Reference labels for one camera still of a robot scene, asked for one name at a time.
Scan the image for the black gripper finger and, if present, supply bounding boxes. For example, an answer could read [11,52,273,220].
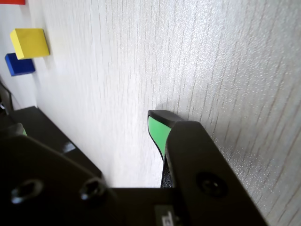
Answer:
[0,122,123,226]
[147,109,269,226]

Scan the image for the blue wooden cube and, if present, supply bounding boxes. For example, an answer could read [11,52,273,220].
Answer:
[4,53,36,77]

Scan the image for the yellow wooden cube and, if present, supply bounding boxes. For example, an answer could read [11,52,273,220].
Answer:
[9,28,51,60]

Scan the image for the red wooden cube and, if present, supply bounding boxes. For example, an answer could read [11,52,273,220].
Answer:
[0,0,26,6]

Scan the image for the black base block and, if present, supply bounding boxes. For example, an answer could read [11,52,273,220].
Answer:
[9,105,104,187]

